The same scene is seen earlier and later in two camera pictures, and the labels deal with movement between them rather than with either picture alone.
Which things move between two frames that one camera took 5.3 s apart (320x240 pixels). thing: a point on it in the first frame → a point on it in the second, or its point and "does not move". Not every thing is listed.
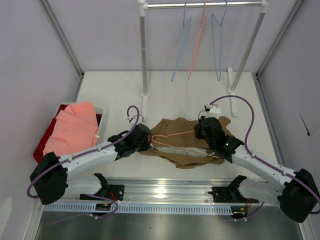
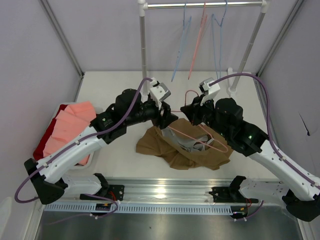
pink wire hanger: [204, 20] does not move
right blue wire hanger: [214, 18] does not move
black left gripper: [145, 146] → [168, 117]
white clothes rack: [143, 5] does not move
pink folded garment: [75, 129] does not move
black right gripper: [200, 127] → [196, 113]
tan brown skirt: [174, 139] does not move
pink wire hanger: [180, 148] → [200, 125]
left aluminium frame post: [62, 37] does not move
